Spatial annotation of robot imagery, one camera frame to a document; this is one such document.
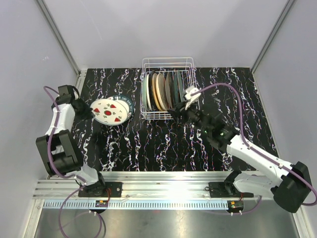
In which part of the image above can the right aluminium frame post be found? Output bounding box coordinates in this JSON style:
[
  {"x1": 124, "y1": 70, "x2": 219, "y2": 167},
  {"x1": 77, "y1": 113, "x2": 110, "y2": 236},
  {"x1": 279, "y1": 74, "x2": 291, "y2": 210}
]
[{"x1": 251, "y1": 0, "x2": 297, "y2": 74}]

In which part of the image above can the aluminium frame post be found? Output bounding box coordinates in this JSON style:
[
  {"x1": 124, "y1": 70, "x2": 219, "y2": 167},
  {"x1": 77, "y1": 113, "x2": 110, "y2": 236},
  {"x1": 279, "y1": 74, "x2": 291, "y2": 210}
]
[
  {"x1": 251, "y1": 0, "x2": 297, "y2": 74},
  {"x1": 34, "y1": 0, "x2": 81, "y2": 79}
]

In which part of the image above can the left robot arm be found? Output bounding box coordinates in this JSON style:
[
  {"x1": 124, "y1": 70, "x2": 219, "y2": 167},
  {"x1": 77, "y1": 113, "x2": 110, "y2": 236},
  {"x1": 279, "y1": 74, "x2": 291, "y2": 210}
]
[{"x1": 36, "y1": 85, "x2": 106, "y2": 197}]

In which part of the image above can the left aluminium frame post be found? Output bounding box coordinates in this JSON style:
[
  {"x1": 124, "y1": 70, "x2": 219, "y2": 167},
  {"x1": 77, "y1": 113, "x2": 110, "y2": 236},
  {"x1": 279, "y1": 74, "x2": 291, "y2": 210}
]
[{"x1": 34, "y1": 0, "x2": 81, "y2": 79}]

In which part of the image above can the cream pink leaf plate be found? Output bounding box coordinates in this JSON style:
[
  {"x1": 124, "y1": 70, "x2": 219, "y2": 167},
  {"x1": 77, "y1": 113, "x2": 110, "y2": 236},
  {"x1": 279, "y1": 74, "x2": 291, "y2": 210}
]
[{"x1": 156, "y1": 73, "x2": 169, "y2": 111}]

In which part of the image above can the cream yellow leaf plate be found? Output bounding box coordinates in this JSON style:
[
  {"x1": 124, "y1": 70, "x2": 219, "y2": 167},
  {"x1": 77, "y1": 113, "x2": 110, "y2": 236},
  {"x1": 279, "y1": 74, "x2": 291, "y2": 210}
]
[{"x1": 151, "y1": 71, "x2": 162, "y2": 111}]

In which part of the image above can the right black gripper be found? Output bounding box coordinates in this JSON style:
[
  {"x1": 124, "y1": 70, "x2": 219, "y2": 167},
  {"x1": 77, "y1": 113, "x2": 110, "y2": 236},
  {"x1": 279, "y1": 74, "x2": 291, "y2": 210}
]
[{"x1": 167, "y1": 99, "x2": 211, "y2": 135}]

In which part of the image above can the brown rimmed plate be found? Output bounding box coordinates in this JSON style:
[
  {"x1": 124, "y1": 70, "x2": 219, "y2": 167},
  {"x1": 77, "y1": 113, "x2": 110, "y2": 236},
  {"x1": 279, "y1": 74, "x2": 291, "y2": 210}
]
[{"x1": 165, "y1": 72, "x2": 173, "y2": 108}]

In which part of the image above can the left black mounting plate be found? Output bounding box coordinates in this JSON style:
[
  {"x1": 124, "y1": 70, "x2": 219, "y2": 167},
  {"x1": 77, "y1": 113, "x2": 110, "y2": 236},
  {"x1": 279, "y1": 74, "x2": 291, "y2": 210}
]
[{"x1": 78, "y1": 181, "x2": 123, "y2": 198}]

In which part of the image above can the white watermelon plate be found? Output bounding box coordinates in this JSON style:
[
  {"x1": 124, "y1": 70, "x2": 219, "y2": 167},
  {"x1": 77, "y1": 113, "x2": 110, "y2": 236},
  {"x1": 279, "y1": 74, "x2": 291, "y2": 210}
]
[{"x1": 90, "y1": 99, "x2": 128, "y2": 126}]

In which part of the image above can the blue blossom branch plate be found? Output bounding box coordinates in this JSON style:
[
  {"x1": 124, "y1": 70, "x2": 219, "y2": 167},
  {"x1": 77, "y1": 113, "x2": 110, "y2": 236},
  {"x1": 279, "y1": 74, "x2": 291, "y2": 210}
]
[{"x1": 173, "y1": 72, "x2": 180, "y2": 104}]

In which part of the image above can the large teal bottom plate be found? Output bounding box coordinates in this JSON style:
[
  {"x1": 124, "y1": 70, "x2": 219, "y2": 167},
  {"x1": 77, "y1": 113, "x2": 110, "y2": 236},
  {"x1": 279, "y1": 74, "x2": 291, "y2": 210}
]
[{"x1": 176, "y1": 71, "x2": 184, "y2": 102}]

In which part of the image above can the black mounting plate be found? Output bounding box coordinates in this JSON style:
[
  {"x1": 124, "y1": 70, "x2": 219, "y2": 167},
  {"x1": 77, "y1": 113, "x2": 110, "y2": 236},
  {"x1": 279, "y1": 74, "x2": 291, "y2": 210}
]
[
  {"x1": 208, "y1": 182, "x2": 235, "y2": 198},
  {"x1": 78, "y1": 181, "x2": 123, "y2": 198}
]

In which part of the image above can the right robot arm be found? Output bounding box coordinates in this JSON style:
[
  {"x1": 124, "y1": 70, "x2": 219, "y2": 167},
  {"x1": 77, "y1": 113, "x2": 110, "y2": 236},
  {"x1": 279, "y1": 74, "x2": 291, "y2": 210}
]
[{"x1": 169, "y1": 102, "x2": 313, "y2": 213}]

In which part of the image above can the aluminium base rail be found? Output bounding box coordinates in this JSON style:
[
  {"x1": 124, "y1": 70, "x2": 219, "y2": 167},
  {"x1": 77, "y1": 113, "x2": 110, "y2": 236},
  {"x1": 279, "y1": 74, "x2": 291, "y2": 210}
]
[{"x1": 32, "y1": 171, "x2": 302, "y2": 199}]

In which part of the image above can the mint green floral plate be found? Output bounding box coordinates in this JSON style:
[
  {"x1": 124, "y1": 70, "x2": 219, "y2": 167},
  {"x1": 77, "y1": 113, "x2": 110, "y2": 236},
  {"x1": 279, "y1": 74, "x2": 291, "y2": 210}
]
[{"x1": 141, "y1": 75, "x2": 148, "y2": 111}]

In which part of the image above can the white slotted cable duct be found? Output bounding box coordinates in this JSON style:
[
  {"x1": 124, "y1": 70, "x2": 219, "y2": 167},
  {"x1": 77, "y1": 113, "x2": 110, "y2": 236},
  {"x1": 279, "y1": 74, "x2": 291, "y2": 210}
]
[{"x1": 44, "y1": 199, "x2": 228, "y2": 210}]

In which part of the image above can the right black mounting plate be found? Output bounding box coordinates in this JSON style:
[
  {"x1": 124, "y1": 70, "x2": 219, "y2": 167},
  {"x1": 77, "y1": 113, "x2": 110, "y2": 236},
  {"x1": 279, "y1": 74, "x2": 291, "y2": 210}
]
[{"x1": 208, "y1": 182, "x2": 235, "y2": 198}]

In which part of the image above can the white plate dark lettered rim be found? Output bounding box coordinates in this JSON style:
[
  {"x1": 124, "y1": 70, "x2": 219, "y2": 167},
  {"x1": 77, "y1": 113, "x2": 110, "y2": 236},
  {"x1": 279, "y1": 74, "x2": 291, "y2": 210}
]
[{"x1": 107, "y1": 95, "x2": 134, "y2": 120}]

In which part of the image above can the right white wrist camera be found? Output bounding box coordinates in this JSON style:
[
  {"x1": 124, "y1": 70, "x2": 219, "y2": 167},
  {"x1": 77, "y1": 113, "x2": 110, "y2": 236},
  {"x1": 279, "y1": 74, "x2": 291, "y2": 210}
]
[{"x1": 183, "y1": 85, "x2": 201, "y2": 110}]

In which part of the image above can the white wire dish rack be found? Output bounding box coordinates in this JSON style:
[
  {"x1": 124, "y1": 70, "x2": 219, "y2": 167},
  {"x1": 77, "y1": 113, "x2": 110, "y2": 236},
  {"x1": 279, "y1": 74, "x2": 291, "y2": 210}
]
[{"x1": 140, "y1": 57, "x2": 199, "y2": 120}]

